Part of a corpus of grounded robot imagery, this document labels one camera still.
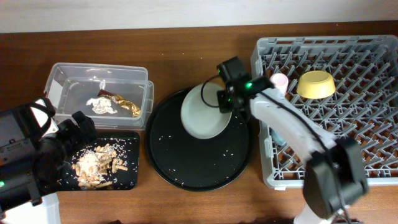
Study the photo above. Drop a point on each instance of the light grey plate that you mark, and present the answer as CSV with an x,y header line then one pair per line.
x,y
200,120

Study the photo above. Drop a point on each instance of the round black tray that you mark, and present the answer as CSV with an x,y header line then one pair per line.
x,y
193,164

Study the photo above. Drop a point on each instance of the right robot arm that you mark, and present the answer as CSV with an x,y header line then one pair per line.
x,y
334,171

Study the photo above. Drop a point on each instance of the gold snack wrapper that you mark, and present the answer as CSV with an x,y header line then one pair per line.
x,y
119,100

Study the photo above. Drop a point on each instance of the food scraps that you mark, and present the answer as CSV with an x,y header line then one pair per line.
x,y
96,166

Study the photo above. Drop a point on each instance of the black rectangular tray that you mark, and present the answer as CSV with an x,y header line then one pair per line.
x,y
124,174

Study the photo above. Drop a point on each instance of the yellow bowl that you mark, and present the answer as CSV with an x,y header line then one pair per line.
x,y
316,85

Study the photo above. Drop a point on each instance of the clear plastic bin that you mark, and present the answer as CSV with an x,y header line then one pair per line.
x,y
71,85

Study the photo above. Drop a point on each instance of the white tissue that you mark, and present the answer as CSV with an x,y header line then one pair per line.
x,y
101,105

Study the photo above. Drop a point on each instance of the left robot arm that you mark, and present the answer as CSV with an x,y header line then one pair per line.
x,y
31,158

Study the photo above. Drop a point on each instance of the pink cup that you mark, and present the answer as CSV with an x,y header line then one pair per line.
x,y
280,81

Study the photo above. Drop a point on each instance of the grey dishwasher rack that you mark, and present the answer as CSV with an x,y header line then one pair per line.
x,y
364,105

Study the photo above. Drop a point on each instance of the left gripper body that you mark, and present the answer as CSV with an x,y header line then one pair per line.
x,y
61,144

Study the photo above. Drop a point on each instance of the blue cup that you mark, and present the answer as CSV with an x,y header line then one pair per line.
x,y
279,141

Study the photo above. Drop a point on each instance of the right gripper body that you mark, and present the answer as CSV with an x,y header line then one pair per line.
x,y
226,100

